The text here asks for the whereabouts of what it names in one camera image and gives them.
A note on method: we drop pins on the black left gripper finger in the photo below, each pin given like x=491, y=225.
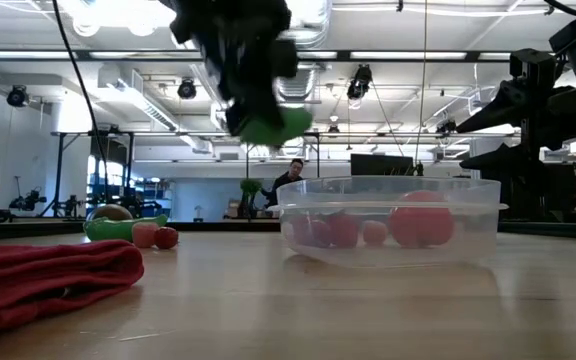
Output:
x=269, y=111
x=240, y=117

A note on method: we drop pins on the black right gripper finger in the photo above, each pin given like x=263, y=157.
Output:
x=498, y=157
x=498, y=107

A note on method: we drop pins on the green toy vegetable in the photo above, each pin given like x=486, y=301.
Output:
x=288, y=125

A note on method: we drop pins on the red toy tomato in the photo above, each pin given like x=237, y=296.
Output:
x=421, y=220

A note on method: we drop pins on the red toy berry cluster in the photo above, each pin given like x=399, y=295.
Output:
x=340, y=231

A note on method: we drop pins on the small red toy fruit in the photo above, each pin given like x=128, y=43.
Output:
x=166, y=237

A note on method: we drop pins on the small brownish toy fruit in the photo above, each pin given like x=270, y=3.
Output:
x=374, y=232

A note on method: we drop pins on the small pink toy fruit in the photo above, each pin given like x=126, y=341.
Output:
x=144, y=235

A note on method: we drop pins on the brown toy kiwi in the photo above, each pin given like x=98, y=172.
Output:
x=110, y=212

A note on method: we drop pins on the green toy pea pod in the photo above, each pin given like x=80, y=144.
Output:
x=113, y=230

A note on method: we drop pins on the black background robot arm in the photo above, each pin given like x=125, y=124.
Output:
x=28, y=200

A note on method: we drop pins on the clear plastic tupperware container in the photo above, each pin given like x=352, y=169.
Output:
x=478, y=235

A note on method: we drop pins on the black ceiling spot lamp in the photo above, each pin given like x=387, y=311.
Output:
x=360, y=82
x=17, y=96
x=186, y=89

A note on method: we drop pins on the potted green succulent plant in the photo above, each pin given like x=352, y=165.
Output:
x=250, y=192

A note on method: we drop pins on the black computer monitor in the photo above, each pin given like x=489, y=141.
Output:
x=380, y=165

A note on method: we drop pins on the red folded cloth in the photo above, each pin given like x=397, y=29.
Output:
x=43, y=285

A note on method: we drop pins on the black background station frame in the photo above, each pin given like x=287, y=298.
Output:
x=59, y=170

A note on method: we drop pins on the black aluminium table frame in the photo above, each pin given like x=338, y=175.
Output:
x=43, y=227

